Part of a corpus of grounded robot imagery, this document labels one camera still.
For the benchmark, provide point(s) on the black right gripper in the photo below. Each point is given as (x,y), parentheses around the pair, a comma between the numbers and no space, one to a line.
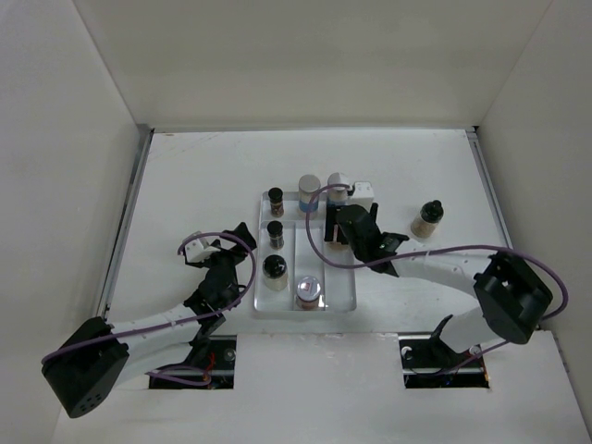
(330,221)

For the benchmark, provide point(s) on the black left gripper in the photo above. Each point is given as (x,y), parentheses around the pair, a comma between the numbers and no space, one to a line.
(242,242)

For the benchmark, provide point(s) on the pink cap seasoning bottle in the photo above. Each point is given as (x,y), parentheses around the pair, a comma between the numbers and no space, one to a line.
(334,243)

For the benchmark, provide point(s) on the blue label sago jar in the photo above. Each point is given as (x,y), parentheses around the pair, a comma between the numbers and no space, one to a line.
(338,195)

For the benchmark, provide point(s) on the black knob cap grinder bottle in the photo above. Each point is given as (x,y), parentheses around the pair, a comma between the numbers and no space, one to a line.
(275,272)

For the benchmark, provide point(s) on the silver lid beige jar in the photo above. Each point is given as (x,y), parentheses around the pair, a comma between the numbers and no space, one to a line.
(308,185)

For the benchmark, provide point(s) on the white lid orange label jar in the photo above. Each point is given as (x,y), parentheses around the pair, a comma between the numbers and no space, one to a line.
(308,293)

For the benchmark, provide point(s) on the small black cap spice bottle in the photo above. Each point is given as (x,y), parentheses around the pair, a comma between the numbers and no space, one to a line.
(275,197)

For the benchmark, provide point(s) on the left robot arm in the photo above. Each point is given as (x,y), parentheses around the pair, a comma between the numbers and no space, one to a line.
(100,355)

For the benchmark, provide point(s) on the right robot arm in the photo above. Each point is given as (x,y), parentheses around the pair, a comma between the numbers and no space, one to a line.
(511,298)

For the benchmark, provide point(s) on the white plastic organizer tray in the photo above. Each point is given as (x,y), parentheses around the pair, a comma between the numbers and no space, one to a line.
(337,286)

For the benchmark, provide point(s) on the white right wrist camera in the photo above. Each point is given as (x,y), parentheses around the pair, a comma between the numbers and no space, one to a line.
(362,193)

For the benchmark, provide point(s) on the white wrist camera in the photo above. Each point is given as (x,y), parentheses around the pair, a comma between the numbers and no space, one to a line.
(197,251)
(362,193)

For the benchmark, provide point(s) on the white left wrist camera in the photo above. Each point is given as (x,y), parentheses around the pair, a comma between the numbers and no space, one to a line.
(197,251)

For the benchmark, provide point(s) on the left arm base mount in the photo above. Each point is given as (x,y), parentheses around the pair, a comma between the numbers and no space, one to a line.
(210,365)

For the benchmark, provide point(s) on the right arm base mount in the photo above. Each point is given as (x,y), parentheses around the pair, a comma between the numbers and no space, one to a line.
(427,363)

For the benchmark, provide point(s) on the aluminium table edge rail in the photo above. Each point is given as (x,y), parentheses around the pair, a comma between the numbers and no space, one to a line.
(103,297)

